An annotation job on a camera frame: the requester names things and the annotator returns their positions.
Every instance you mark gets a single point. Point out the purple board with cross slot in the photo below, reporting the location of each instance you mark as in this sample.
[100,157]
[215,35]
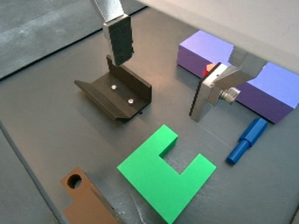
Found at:
[269,94]

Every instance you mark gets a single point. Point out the green U-shaped block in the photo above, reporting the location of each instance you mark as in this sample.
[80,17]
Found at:
[166,189]

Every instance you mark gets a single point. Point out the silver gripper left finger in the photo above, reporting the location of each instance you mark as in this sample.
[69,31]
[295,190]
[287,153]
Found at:
[117,29]

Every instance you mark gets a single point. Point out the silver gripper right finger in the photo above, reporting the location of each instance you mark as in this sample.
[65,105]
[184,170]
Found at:
[217,85]

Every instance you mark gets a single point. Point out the blue hexagonal peg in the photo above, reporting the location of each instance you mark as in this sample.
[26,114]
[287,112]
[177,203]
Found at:
[247,140]

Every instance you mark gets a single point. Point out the brown T-shaped block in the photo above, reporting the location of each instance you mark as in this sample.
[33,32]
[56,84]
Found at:
[89,207]

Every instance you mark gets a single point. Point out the red hexagonal peg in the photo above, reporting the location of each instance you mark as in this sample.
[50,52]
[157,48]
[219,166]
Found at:
[208,67]

